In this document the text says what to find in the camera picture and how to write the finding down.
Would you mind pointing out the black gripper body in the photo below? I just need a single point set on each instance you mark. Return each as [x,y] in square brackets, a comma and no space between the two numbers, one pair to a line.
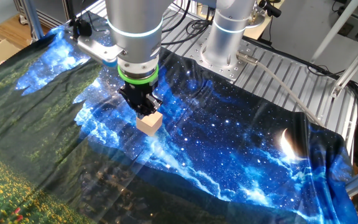
[138,91]

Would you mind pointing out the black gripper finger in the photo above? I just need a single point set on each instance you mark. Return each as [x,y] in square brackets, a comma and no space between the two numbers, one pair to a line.
[137,110]
[152,104]

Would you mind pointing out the small wooden cube block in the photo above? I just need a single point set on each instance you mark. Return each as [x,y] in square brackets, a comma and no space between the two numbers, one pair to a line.
[149,125]

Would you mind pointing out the silver robot base mounting plate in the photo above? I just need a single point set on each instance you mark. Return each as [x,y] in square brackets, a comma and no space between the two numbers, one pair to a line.
[228,73]

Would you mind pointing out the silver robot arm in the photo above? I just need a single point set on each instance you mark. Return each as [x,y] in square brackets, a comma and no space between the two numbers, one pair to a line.
[135,18]

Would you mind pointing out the starry sky landscape printed cloth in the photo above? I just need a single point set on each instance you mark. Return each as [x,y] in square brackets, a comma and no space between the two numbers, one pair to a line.
[228,155]

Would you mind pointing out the beige wooden board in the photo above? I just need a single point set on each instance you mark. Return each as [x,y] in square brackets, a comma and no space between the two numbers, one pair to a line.
[261,29]

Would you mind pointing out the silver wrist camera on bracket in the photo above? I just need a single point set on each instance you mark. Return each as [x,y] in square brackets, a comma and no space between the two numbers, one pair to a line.
[96,49]

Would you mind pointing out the ridged aluminium rack frame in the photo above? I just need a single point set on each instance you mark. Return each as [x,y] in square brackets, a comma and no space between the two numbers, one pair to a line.
[47,19]

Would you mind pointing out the blue grey aluminium post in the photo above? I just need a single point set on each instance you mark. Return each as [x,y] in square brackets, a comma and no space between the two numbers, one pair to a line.
[33,18]

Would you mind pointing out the black camera on mount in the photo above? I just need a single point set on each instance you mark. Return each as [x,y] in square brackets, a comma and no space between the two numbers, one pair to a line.
[272,11]

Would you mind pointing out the thin white aluminium frame bar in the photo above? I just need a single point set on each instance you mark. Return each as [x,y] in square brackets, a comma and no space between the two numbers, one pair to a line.
[337,29]

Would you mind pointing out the aluminium frame bar with bracket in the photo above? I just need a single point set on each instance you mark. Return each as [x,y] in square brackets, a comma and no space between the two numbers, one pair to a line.
[356,63]

